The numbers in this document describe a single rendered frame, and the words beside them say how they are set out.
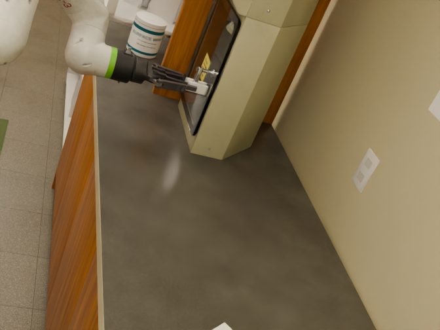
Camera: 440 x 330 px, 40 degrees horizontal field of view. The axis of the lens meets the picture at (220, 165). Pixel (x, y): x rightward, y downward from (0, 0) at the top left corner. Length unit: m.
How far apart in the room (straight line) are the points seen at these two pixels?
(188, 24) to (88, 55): 0.50
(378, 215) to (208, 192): 0.48
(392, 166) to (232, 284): 0.56
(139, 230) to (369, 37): 0.96
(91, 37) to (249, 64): 0.46
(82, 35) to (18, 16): 0.59
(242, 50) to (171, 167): 0.40
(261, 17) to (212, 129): 0.38
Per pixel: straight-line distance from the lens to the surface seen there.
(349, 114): 1.94
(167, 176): 1.74
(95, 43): 1.76
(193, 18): 2.11
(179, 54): 2.15
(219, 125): 1.87
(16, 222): 2.91
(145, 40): 2.46
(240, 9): 1.73
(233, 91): 1.83
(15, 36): 1.18
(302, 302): 1.53
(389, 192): 1.68
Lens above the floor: 1.83
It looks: 28 degrees down
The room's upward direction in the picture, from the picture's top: 24 degrees clockwise
